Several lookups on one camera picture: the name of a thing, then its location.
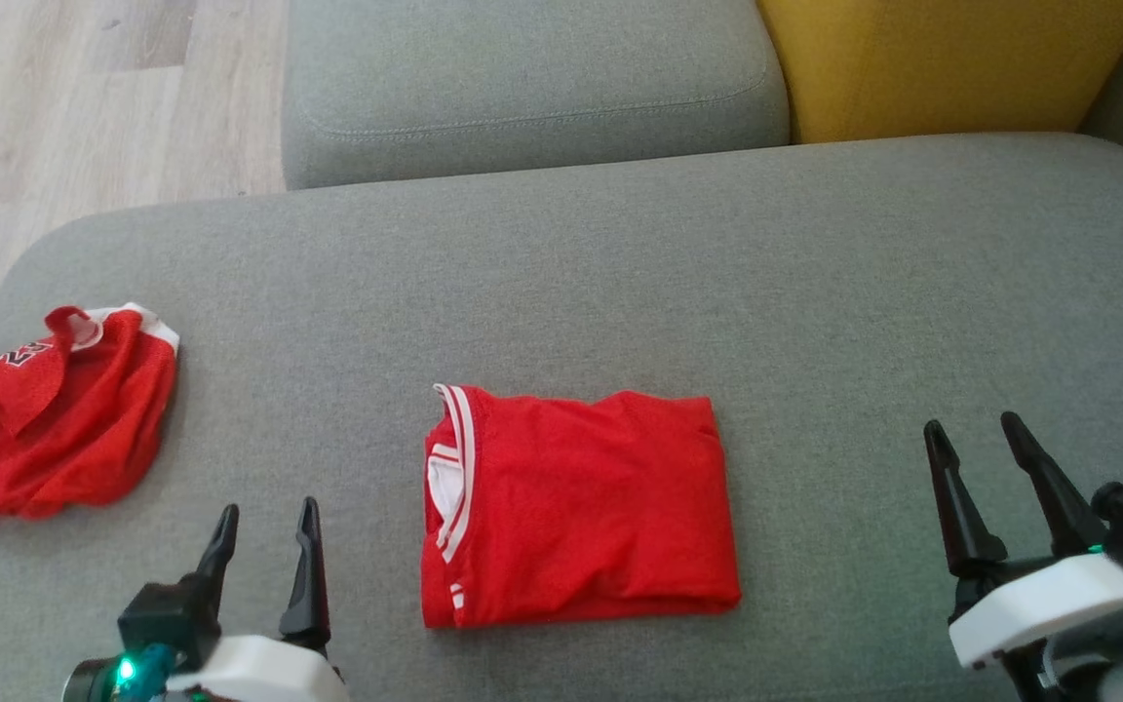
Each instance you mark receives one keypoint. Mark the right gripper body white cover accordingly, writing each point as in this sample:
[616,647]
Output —
[1049,604]

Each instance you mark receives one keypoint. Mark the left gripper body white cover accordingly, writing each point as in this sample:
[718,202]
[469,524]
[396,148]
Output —
[259,673]

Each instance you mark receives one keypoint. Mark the grey sofa seat cushion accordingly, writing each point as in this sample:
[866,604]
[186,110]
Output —
[522,88]

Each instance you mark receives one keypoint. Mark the yellow sofa back cushion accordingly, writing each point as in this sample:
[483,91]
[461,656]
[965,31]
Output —
[942,63]

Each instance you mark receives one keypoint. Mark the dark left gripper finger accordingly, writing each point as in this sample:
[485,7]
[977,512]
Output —
[218,561]
[308,595]

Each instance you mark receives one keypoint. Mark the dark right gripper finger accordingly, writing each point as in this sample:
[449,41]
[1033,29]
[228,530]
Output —
[961,526]
[1059,497]

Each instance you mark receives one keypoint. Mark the red jersey with white trim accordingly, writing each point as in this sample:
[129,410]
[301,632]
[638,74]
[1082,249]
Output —
[581,507]

